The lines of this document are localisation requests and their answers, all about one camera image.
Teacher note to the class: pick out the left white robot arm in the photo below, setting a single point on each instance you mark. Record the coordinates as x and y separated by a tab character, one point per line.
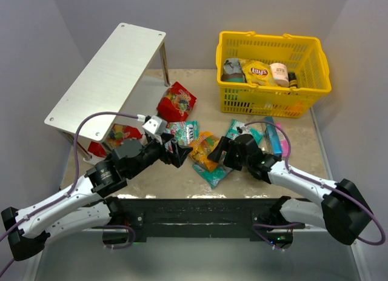
89	203

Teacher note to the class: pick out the red fruit candy bag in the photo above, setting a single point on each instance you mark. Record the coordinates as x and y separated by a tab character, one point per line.
176	104

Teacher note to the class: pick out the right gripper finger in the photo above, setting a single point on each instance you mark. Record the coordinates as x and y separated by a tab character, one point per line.
217	155
224	144

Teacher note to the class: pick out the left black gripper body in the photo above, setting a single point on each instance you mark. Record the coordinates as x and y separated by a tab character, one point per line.
171	152

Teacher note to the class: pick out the dark brown small bottle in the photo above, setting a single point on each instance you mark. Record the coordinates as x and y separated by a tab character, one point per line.
292	80

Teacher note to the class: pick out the pink cream jar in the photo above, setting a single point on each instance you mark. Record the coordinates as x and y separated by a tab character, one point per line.
280	74

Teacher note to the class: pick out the teal mint candy bag front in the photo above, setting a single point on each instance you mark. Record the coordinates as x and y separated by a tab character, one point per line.
212	178

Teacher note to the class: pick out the teal Fox's candy bag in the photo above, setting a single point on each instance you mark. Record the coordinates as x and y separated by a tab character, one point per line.
184	132

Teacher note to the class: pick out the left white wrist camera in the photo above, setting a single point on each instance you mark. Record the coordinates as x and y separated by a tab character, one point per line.
154	127

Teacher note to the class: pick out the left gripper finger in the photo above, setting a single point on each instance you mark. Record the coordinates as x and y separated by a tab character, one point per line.
177	155
172	143

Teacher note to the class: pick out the red candy bag with barcode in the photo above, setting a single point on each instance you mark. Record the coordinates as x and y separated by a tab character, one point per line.
115	137

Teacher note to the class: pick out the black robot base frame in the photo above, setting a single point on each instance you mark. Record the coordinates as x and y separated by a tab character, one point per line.
136	220

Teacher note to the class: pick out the white two-tier shelf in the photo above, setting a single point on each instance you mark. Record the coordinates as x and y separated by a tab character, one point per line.
128	74

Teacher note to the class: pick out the blue rectangular box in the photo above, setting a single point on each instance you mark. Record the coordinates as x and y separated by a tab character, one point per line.
272	137

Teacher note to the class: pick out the pink rectangular box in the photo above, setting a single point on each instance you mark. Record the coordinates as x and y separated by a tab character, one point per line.
282	140

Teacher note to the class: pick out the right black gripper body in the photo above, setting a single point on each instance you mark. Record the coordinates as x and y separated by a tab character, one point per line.
231	155

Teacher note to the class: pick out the yellow Lays chip bag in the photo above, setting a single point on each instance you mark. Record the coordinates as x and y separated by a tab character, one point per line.
257	72

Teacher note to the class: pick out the orange gummy candy bag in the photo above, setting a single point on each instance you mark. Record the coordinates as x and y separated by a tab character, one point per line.
202	147

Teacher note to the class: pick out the grey and teal pouch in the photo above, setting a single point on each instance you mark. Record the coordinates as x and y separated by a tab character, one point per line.
232	71

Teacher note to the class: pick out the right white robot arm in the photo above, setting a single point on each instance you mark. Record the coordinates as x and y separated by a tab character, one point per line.
338	207

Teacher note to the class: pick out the teal mint candy bag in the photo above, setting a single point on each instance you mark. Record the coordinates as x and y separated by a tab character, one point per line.
238	128
212	178

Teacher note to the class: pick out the yellow plastic shopping basket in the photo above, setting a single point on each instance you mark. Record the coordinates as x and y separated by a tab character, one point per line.
302	55

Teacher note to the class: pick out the teal mint candy bag rear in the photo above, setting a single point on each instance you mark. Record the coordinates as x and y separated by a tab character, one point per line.
238	128

